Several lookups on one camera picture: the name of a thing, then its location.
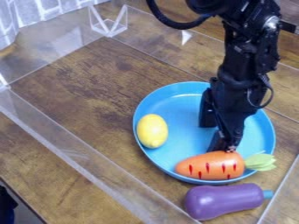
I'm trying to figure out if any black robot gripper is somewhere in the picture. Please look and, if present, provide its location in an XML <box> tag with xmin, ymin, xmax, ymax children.
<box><xmin>199</xmin><ymin>68</ymin><xmax>273</xmax><ymax>154</ymax></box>

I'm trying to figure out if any orange toy carrot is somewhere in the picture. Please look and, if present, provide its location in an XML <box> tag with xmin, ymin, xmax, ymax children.
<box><xmin>173</xmin><ymin>150</ymin><xmax>276</xmax><ymax>180</ymax></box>

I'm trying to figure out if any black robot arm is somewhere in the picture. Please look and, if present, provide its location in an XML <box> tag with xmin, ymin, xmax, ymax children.
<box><xmin>185</xmin><ymin>0</ymin><xmax>281</xmax><ymax>152</ymax></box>

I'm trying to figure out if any blue plastic plate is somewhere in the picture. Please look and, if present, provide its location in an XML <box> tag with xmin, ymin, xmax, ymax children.
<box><xmin>133</xmin><ymin>81</ymin><xmax>276</xmax><ymax>186</ymax></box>

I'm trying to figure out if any yellow toy lemon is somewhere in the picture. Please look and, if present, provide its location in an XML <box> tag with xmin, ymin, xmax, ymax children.
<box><xmin>136</xmin><ymin>114</ymin><xmax>168</xmax><ymax>149</ymax></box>

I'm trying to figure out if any purple toy eggplant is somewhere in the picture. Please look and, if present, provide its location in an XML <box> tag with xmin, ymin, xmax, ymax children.
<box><xmin>184</xmin><ymin>183</ymin><xmax>273</xmax><ymax>221</ymax></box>

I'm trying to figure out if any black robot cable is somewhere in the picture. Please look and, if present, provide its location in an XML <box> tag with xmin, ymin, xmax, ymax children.
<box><xmin>144</xmin><ymin>0</ymin><xmax>220</xmax><ymax>31</ymax></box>

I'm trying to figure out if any clear acrylic enclosure wall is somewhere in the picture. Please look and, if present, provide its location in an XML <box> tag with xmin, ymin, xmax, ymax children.
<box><xmin>0</xmin><ymin>0</ymin><xmax>299</xmax><ymax>224</ymax></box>

